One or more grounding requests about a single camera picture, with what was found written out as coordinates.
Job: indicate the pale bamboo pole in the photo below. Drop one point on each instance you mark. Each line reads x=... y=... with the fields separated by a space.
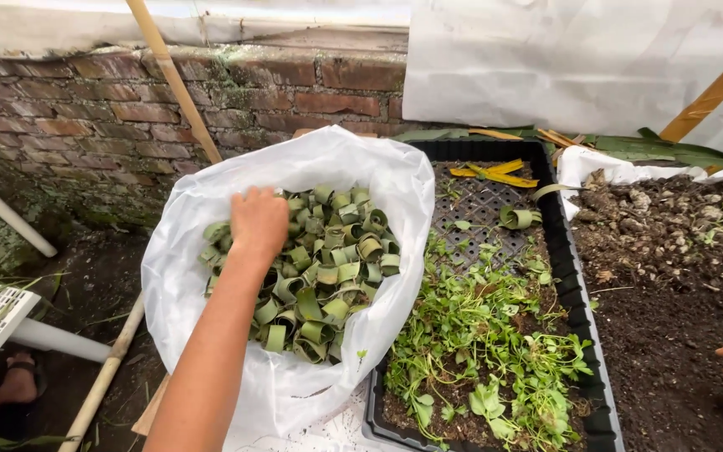
x=105 y=375

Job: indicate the heap of green seedlings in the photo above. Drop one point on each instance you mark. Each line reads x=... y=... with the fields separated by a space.
x=487 y=351

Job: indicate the pile of green leaf rings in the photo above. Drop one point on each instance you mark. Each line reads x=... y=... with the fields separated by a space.
x=330 y=276

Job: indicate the white sack under soil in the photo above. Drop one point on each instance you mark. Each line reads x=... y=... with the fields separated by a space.
x=594 y=164

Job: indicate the white plastic bag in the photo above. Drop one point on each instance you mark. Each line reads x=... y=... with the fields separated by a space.
x=361 y=163

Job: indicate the black seedling tray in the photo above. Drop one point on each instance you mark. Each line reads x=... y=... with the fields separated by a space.
x=565 y=263

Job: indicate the wooden board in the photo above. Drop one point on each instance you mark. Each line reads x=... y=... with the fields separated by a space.
x=152 y=408

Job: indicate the yellow leaf strips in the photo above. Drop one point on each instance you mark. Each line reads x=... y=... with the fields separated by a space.
x=496 y=174

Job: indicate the green banana leaves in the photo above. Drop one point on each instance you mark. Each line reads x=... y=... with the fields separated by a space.
x=650 y=149

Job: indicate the person's foot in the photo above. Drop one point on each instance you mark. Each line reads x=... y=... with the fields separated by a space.
x=13 y=384

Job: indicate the person's left hand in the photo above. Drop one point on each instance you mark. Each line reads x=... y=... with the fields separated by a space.
x=260 y=221

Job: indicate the long bamboo pole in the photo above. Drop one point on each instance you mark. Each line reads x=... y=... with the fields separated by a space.
x=173 y=80

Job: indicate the heap of dark soil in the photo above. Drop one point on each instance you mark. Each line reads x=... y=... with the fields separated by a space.
x=675 y=282

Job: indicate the black sandal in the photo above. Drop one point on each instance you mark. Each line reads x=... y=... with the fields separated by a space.
x=30 y=369

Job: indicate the thick white plastic pipe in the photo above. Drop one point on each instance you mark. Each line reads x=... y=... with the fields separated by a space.
x=60 y=339

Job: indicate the white plastic sheet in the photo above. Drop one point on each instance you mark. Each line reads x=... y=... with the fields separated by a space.
x=575 y=63

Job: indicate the short flat bamboo stick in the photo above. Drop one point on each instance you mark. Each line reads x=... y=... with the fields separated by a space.
x=700 y=107

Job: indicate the thin white plastic pipe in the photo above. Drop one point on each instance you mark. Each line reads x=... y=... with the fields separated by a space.
x=4 y=211

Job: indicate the person's left fingers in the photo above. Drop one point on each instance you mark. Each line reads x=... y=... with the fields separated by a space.
x=260 y=193

